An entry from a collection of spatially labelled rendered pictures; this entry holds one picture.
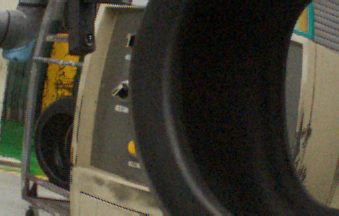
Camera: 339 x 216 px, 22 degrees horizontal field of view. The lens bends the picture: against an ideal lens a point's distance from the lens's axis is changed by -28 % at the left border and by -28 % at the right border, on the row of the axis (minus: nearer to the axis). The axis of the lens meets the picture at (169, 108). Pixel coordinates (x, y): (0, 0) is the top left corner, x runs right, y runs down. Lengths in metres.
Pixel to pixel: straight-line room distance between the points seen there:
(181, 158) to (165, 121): 0.04
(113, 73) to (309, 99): 0.49
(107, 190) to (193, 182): 0.99
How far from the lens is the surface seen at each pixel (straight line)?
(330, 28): 11.31
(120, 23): 2.27
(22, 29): 1.55
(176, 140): 1.24
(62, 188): 5.31
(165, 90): 1.24
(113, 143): 2.25
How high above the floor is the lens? 1.17
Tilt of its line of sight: 3 degrees down
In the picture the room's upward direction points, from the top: 10 degrees clockwise
